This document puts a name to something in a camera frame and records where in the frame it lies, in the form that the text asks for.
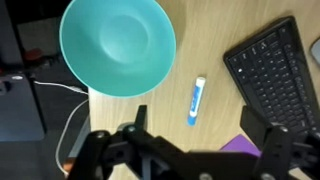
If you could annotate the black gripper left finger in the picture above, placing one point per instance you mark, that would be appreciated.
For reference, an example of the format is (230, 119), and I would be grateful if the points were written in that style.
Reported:
(141, 117)

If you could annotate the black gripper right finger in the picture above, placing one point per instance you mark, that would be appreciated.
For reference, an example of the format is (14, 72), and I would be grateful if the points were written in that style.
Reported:
(255, 126)

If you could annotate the blue and white marker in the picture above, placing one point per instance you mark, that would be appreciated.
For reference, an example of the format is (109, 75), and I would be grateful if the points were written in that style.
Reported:
(196, 99)

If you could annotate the teal plastic bowl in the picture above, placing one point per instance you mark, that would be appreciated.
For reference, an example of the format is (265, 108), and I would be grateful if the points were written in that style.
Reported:
(121, 48)

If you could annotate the purple notebook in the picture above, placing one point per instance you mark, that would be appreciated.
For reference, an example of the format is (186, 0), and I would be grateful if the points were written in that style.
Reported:
(241, 144)

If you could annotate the black computer keyboard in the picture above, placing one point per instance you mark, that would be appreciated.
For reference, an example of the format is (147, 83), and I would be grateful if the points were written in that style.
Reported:
(271, 73)

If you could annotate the grey computer mouse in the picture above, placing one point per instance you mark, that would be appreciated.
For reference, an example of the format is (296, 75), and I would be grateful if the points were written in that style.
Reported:
(315, 51)

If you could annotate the dark grey box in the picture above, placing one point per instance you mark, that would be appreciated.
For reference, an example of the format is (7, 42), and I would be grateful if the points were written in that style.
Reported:
(20, 119)

